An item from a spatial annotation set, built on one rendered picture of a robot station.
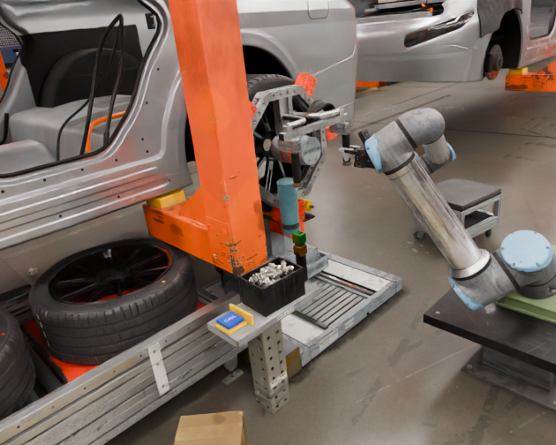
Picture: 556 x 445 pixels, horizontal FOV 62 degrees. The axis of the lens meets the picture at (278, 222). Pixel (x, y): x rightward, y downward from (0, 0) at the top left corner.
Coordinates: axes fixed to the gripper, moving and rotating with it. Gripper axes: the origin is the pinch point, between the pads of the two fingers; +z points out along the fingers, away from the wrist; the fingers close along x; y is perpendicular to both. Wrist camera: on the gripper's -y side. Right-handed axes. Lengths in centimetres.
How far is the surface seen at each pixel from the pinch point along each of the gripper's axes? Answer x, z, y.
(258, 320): -84, -27, 38
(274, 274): -72, -23, 26
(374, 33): 215, 130, -39
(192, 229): -76, 19, 17
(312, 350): -50, -18, 77
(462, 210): 73, -26, 52
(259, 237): -64, -8, 19
